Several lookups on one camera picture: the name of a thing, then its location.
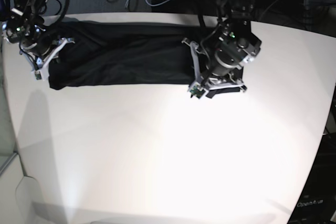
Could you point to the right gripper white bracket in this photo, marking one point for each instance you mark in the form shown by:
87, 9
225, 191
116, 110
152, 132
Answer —
39, 56

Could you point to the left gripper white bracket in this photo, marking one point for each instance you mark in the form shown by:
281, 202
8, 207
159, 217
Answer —
216, 72

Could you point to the dark navy long-sleeve shirt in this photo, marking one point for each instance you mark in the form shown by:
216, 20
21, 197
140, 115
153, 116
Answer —
105, 54

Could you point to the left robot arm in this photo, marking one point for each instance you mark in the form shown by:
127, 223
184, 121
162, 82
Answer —
234, 23

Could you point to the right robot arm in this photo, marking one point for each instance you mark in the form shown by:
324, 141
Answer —
23, 24

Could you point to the black OpenArm case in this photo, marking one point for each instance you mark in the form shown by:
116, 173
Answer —
317, 200

